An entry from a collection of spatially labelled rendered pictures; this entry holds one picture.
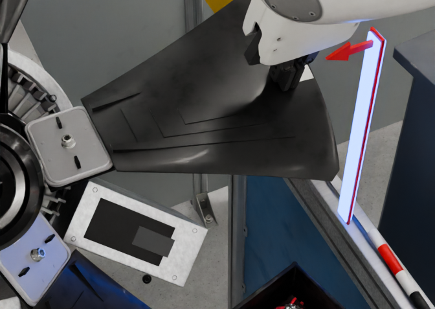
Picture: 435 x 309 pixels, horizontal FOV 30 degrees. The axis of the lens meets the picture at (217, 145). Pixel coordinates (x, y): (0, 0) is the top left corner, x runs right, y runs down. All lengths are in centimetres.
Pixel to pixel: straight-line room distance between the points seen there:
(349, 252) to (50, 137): 50
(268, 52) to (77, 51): 98
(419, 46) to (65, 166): 68
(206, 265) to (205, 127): 134
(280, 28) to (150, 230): 32
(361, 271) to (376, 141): 130
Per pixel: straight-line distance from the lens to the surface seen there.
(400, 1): 52
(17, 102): 88
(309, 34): 72
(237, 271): 175
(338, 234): 115
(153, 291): 207
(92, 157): 78
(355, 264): 114
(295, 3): 55
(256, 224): 154
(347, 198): 109
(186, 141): 78
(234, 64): 84
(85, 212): 89
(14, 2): 74
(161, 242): 92
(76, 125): 81
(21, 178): 73
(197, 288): 207
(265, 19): 70
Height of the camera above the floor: 176
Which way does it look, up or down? 48 degrees down
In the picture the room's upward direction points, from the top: 1 degrees counter-clockwise
